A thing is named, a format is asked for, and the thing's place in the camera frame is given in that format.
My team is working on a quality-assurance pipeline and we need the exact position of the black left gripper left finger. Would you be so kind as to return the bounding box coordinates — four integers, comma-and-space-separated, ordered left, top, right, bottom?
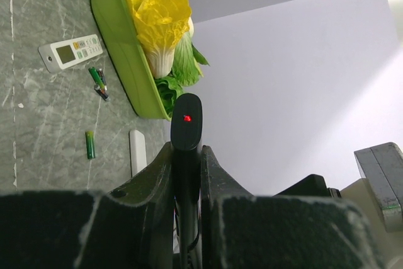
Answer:
1, 144, 173, 268

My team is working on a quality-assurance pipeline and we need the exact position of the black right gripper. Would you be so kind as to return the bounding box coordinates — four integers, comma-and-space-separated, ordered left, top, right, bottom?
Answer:
274, 174, 342, 198

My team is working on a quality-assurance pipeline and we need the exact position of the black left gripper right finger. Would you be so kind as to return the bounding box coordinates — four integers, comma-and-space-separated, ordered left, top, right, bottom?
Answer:
201, 146, 385, 268

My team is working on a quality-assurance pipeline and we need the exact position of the white remote control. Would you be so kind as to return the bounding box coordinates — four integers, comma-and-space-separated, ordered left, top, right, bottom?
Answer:
129, 130, 147, 176

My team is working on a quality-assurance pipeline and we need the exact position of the green battery apart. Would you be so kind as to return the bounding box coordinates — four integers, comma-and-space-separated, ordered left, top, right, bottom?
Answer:
85, 131, 96, 159

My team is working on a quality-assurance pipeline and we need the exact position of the black remote control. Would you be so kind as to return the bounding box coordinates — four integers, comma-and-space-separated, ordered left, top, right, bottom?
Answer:
171, 93, 203, 268

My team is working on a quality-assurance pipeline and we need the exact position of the small white button remote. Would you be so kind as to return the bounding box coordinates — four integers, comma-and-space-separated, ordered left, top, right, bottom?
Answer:
38, 34, 103, 74

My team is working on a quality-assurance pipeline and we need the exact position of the green lettuce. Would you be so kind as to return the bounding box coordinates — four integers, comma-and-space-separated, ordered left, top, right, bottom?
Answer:
154, 76, 184, 117

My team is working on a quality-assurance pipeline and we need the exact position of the black battery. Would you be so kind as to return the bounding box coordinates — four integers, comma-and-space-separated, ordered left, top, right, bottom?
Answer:
97, 68, 107, 90
94, 84, 110, 101

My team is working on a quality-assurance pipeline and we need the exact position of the green napa cabbage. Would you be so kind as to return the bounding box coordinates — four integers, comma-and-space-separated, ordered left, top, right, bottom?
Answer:
171, 20, 201, 87

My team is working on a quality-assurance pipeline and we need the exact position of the yellow napa cabbage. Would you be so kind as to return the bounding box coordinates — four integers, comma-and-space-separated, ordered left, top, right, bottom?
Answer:
126, 0, 192, 79

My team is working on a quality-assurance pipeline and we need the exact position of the green plastic tray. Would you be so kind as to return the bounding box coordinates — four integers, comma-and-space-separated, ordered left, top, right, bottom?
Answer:
91, 0, 171, 121

